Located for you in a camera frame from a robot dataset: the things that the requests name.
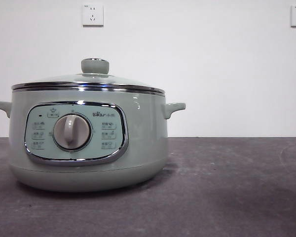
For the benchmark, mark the glass lid with green knob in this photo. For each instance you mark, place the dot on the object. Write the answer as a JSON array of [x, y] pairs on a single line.
[[95, 66]]

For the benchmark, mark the green electric cooking pot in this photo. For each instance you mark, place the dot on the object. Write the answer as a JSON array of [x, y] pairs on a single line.
[[143, 138]]

